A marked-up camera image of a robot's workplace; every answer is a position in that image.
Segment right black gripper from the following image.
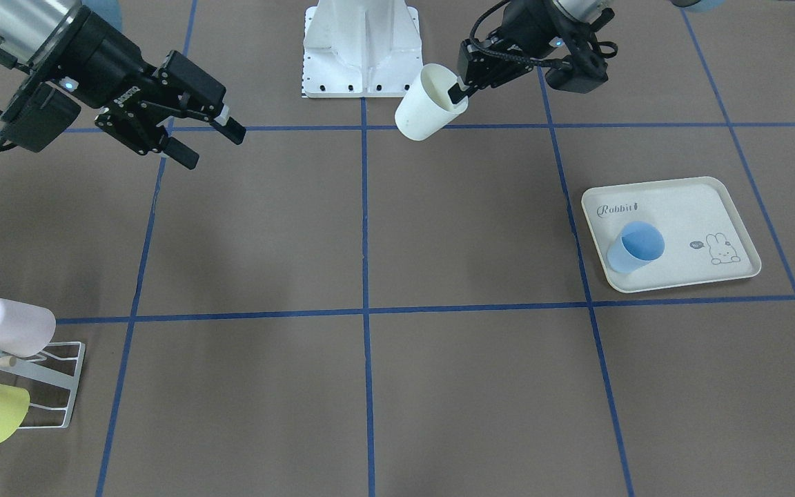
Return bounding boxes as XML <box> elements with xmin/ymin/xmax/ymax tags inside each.
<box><xmin>31</xmin><ymin>7</ymin><xmax>246</xmax><ymax>170</ymax></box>

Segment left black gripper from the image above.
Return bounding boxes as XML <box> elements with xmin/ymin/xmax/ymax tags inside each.
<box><xmin>447</xmin><ymin>1</ymin><xmax>577</xmax><ymax>105</ymax></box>

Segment pale green plastic cup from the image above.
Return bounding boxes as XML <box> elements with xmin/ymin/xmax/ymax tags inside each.
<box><xmin>395</xmin><ymin>64</ymin><xmax>468</xmax><ymax>141</ymax></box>

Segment pink plastic cup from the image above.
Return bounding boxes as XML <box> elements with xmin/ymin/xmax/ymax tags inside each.
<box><xmin>0</xmin><ymin>298</ymin><xmax>56</xmax><ymax>358</ymax></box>

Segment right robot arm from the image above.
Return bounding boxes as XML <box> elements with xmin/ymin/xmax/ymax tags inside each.
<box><xmin>0</xmin><ymin>1</ymin><xmax>246</xmax><ymax>170</ymax></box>

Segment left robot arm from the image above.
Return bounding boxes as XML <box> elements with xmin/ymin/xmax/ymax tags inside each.
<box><xmin>447</xmin><ymin>1</ymin><xmax>618</xmax><ymax>104</ymax></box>

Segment blue plastic cup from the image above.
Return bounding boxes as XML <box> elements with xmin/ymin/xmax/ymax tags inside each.
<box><xmin>607</xmin><ymin>222</ymin><xmax>666</xmax><ymax>274</ymax></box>

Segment cream plastic tray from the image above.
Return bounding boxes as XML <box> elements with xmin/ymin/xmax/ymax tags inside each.
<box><xmin>581</xmin><ymin>176</ymin><xmax>763</xmax><ymax>293</ymax></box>

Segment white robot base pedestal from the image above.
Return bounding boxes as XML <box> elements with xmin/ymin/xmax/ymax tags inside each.
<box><xmin>301</xmin><ymin>1</ymin><xmax>423</xmax><ymax>99</ymax></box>

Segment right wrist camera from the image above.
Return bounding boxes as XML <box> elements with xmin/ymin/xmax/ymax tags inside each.
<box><xmin>0</xmin><ymin>83</ymin><xmax>81</xmax><ymax>153</ymax></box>

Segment white wire cup rack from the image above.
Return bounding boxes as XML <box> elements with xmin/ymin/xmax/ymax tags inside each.
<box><xmin>0</xmin><ymin>342</ymin><xmax>86</xmax><ymax>437</ymax></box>

